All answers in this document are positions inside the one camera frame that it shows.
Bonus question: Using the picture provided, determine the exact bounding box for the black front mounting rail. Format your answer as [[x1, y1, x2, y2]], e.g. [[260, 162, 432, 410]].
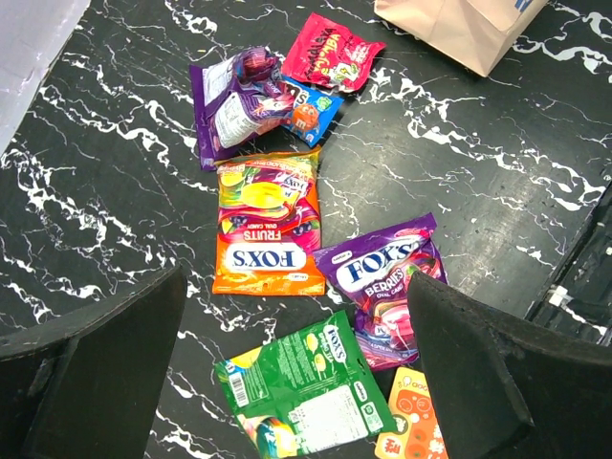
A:
[[525, 189, 612, 347]]

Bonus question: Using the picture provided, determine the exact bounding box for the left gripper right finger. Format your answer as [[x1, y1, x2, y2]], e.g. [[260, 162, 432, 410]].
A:
[[407, 273, 611, 458]]

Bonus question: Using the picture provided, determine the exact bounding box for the orange Fox's fruits candy bag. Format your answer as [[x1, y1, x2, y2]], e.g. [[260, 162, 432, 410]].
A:
[[212, 147, 326, 296]]

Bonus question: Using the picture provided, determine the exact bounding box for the purple Fox's berries candy bag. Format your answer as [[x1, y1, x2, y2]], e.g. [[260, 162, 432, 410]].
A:
[[314, 213, 447, 371]]

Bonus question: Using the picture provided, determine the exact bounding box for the small red candy packet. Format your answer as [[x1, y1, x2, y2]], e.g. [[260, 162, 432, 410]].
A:
[[281, 12, 385, 93]]

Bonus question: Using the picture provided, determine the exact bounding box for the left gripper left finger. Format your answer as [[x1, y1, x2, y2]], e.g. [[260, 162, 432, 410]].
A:
[[1, 267, 186, 458]]

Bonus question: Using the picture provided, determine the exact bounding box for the blue checkered paper bag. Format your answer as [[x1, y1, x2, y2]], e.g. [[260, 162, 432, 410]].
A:
[[374, 0, 546, 77]]

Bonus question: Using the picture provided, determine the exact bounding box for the crumpled purple candy bag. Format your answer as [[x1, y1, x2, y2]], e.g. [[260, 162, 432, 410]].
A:
[[189, 47, 295, 170]]

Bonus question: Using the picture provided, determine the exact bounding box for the blue M&M's packet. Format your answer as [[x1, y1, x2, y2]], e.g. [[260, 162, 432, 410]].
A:
[[281, 76, 343, 148]]

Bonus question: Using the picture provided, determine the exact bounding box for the green Fox's candy bag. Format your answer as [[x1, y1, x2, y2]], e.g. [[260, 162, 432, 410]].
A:
[[215, 311, 396, 458]]

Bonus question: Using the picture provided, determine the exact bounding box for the small orange snack pack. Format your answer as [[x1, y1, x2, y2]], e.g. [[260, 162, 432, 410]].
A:
[[375, 367, 448, 459]]

